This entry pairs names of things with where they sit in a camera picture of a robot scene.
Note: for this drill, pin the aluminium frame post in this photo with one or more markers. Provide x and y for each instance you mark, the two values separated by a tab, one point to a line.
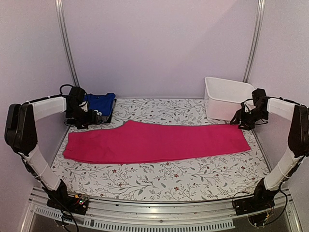
255	39
65	41

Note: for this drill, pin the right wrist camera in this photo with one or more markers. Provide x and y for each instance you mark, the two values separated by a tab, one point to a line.
258	95

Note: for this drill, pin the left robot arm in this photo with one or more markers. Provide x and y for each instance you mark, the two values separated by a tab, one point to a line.
21	135

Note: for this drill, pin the right aluminium frame post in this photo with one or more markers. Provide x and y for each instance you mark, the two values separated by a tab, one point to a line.
255	39

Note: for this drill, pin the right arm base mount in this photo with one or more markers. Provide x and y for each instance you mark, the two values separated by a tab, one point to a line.
253	205

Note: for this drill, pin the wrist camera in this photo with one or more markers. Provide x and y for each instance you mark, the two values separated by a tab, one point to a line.
76	93
258	95

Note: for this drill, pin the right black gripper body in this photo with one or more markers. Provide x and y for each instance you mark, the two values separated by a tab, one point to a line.
248	120

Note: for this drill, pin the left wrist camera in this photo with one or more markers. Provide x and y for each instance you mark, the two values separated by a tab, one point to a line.
76	93

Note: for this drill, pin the folded black garment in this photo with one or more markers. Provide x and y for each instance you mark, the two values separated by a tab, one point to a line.
106	119

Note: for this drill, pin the left aluminium frame post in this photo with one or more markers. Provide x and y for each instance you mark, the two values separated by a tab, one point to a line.
65	41

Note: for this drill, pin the blue t-shirt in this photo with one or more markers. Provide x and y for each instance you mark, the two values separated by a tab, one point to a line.
101	104

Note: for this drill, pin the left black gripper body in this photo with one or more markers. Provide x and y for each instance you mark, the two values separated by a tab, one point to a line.
80	116

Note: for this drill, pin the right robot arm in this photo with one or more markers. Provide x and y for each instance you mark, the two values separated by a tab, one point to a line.
297	141

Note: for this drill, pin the front aluminium rail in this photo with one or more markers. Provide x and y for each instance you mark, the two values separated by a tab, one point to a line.
114	215

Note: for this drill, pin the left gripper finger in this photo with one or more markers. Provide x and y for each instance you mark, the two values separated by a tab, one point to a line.
80	126
92	118

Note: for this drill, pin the pink garment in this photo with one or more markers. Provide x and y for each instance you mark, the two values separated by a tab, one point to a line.
137	142

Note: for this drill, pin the white plastic laundry bin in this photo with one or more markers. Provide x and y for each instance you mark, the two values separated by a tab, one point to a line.
224	97

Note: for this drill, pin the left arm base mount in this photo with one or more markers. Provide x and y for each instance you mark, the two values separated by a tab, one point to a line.
77	204

